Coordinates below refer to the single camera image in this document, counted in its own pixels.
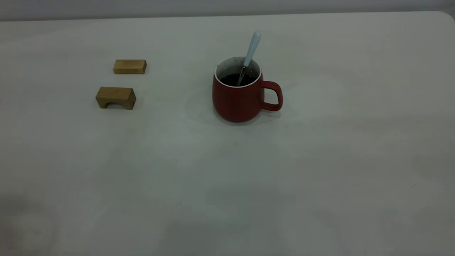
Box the red ceramic mug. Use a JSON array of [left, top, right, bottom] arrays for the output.
[[212, 56, 284, 123]]

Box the spoon with pale blue handle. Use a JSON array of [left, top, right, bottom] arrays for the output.
[[236, 31, 262, 87]]

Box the flat wooden block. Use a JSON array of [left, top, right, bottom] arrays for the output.
[[113, 59, 147, 75]]

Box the arched wooden block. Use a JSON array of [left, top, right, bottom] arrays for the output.
[[95, 86, 137, 110]]

